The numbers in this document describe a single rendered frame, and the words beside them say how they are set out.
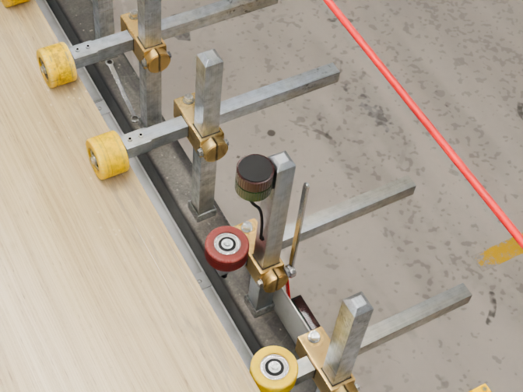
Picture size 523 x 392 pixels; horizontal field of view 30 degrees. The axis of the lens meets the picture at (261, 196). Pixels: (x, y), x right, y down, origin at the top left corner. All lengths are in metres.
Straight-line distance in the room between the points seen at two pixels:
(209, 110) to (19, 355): 0.54
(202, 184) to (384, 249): 1.06
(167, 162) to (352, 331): 0.75
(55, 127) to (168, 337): 0.51
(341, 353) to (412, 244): 1.36
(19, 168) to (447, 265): 1.45
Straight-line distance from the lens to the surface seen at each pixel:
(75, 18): 2.42
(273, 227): 1.67
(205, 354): 1.65
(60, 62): 1.94
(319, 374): 1.70
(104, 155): 1.78
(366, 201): 1.90
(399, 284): 2.84
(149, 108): 2.10
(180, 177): 2.09
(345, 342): 1.55
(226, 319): 2.00
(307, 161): 3.04
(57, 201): 1.82
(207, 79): 1.70
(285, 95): 1.92
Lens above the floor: 2.37
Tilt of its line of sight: 54 degrees down
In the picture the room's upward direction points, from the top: 8 degrees clockwise
